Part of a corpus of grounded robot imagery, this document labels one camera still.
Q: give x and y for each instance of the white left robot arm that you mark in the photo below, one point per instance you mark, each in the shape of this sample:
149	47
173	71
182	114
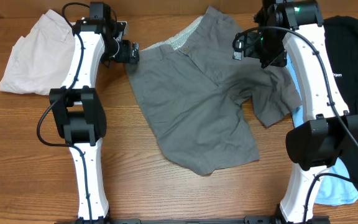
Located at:
77	110

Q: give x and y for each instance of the folded beige shorts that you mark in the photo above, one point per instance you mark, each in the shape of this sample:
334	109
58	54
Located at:
41	60

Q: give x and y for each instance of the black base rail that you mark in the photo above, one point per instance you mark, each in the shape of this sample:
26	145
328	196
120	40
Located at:
197	221

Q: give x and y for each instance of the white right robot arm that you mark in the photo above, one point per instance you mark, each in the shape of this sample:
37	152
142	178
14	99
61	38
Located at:
293	31

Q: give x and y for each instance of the grey shorts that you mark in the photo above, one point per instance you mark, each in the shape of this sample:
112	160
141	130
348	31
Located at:
191	92

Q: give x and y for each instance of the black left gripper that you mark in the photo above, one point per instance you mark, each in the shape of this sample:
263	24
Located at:
125	55

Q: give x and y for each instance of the light blue t-shirt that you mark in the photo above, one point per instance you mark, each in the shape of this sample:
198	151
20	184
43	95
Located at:
332	191

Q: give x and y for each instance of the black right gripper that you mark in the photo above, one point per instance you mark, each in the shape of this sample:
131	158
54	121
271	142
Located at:
279	58

